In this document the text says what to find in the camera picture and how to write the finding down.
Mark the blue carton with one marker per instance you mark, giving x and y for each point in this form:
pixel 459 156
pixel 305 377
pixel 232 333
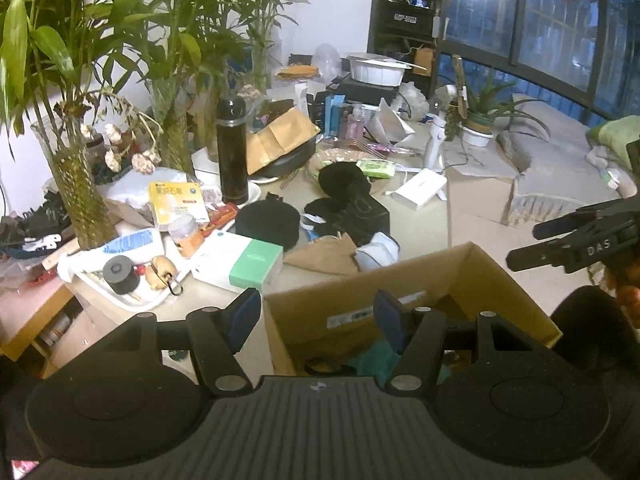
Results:
pixel 336 116

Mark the wooden side shelf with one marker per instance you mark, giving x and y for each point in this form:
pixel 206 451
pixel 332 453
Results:
pixel 30 320

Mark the dried flowers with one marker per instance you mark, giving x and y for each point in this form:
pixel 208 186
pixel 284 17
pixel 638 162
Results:
pixel 137 160

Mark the teal cloth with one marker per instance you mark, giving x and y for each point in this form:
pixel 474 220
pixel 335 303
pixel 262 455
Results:
pixel 372 357

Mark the white cup-shaped face mask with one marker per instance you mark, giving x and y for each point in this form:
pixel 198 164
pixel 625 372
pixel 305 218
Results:
pixel 377 255

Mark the white plant pot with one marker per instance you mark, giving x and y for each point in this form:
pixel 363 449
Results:
pixel 477 135

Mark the orange cloth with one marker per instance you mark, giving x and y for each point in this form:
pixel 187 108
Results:
pixel 297 71

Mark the green wipe packet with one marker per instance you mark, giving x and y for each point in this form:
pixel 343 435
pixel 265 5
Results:
pixel 377 168

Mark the red snack packet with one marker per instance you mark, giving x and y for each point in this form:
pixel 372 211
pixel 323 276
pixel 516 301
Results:
pixel 222 216

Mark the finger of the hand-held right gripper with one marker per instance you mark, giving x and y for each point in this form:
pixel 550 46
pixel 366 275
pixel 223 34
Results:
pixel 535 257
pixel 555 227

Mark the dark window frame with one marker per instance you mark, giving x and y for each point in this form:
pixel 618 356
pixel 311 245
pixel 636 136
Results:
pixel 515 62

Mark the white plate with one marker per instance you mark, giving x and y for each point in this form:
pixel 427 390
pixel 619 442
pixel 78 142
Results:
pixel 207 172

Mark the green cloth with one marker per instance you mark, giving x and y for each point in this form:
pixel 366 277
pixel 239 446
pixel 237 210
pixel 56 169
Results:
pixel 617 135

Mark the white plastic bag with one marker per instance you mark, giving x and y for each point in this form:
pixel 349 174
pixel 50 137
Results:
pixel 125 195

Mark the black plush cloth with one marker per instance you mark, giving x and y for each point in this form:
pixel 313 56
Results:
pixel 345 180

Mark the wooden figurine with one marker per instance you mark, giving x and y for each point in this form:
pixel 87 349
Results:
pixel 162 267

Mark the smartphone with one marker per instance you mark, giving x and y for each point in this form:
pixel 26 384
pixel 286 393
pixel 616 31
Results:
pixel 459 82

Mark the clear plastic bag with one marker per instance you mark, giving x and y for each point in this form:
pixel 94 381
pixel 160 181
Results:
pixel 327 57

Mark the black sneaker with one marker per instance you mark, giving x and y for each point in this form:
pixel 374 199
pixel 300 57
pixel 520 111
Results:
pixel 37 225

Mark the white takeaway bowl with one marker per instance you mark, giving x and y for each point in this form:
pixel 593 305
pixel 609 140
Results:
pixel 376 72

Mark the black shelf unit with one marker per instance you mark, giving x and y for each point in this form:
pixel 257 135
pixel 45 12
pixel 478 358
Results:
pixel 405 15

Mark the blue white packet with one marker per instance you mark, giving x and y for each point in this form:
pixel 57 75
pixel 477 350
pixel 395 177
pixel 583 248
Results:
pixel 132 247

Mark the black thermos bottle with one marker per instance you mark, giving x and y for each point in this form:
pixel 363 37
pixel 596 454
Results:
pixel 231 152

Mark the narrow glass vase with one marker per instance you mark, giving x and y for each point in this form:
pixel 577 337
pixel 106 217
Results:
pixel 260 62

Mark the white phone gimbal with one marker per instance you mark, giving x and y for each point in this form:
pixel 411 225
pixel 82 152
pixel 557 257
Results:
pixel 434 142

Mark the grey blanket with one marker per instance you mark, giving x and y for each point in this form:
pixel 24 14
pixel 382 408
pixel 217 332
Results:
pixel 555 165

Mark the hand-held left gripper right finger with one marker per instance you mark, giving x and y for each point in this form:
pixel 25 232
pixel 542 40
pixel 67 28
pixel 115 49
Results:
pixel 389 317

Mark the black zip case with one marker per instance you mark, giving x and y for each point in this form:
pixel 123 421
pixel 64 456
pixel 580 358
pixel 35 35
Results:
pixel 287 165

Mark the black square pouch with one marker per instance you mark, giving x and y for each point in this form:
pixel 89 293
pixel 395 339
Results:
pixel 367 215

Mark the large ribbed glass vase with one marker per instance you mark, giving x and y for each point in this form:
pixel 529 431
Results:
pixel 75 195

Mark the round black case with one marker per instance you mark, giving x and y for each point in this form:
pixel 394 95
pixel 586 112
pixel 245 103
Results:
pixel 267 225

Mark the brown cardboard box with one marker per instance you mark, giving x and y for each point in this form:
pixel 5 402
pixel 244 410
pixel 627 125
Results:
pixel 300 310

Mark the person's right hand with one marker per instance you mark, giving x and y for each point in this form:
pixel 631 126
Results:
pixel 627 296

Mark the small black speaker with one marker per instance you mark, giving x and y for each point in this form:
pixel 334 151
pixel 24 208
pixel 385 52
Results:
pixel 120 275

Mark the brown cloth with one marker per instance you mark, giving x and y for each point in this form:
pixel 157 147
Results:
pixel 325 259

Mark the aloe plant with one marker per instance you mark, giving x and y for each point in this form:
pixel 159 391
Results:
pixel 492 102

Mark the white paper bag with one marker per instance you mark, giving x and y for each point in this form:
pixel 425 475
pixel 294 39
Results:
pixel 395 124

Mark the glass plate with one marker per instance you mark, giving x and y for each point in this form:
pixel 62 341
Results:
pixel 312 162

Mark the tall glass vase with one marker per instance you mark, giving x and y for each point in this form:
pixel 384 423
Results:
pixel 170 125
pixel 205 115

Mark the orange pill bottle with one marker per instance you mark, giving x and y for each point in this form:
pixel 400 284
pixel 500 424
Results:
pixel 186 238

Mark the yellow medicine box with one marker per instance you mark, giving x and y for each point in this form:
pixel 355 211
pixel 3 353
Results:
pixel 177 203

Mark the small blue white face mask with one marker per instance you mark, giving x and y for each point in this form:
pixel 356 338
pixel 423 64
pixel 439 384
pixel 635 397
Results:
pixel 312 221

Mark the white flat box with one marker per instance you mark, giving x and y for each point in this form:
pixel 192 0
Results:
pixel 420 188

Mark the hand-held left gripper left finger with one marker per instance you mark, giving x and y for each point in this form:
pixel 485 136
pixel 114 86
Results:
pixel 245 314

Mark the black flat device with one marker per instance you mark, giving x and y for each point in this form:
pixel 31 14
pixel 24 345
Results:
pixel 365 92

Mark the white and green box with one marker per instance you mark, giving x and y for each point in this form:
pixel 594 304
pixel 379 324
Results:
pixel 235 260

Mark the brown paper envelope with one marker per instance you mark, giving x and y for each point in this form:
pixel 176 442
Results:
pixel 275 137

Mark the white tray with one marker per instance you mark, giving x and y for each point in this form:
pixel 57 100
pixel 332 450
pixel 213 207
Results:
pixel 120 302

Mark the pink soap dispenser bottle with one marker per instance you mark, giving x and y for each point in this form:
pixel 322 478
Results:
pixel 356 124

